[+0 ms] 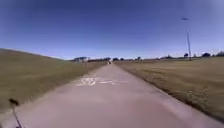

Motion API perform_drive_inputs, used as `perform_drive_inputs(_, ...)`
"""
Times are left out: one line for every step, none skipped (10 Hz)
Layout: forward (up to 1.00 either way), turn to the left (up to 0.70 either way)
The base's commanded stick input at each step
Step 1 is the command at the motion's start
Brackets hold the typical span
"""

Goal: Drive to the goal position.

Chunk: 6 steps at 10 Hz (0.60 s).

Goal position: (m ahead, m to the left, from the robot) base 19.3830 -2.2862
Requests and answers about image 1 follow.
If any white painted marking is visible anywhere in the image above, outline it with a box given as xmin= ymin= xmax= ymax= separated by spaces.
xmin=77 ymin=76 xmax=129 ymax=87

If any building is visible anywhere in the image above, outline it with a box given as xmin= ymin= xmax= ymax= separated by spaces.
xmin=73 ymin=56 xmax=90 ymax=63

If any grey concrete path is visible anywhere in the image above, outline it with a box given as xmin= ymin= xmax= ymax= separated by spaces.
xmin=0 ymin=62 xmax=224 ymax=128

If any row of trees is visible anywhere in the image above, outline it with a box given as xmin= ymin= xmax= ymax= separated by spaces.
xmin=111 ymin=50 xmax=224 ymax=62

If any dry grass field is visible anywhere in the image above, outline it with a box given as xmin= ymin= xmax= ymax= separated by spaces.
xmin=113 ymin=56 xmax=224 ymax=124

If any tall light pole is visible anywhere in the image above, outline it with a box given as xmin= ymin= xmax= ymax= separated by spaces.
xmin=180 ymin=16 xmax=193 ymax=61

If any dry grass slope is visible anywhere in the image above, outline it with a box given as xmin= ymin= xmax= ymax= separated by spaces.
xmin=0 ymin=48 xmax=108 ymax=114

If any robot's own part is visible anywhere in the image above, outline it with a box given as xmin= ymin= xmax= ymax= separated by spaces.
xmin=8 ymin=98 xmax=24 ymax=128

